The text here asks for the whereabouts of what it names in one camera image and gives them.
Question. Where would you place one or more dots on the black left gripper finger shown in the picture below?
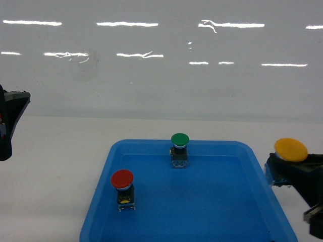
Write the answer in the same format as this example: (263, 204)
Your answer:
(15, 104)

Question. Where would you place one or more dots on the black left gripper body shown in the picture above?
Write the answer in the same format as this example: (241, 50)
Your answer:
(6, 146)

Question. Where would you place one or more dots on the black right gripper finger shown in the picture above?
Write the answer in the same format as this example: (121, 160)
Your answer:
(285, 173)
(313, 194)

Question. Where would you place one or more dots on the blue plastic tray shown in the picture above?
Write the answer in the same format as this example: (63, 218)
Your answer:
(222, 195)

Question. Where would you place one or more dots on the red mushroom push button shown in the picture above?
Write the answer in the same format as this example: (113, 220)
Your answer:
(122, 181)

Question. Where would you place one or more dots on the white glossy whiteboard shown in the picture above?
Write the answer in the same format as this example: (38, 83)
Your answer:
(213, 60)

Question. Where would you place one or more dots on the yellow mushroom push button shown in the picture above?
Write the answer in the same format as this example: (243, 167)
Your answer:
(290, 150)

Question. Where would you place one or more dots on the green mushroom push button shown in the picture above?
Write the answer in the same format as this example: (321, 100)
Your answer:
(178, 152)

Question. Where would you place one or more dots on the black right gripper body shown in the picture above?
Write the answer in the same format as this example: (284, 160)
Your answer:
(313, 217)

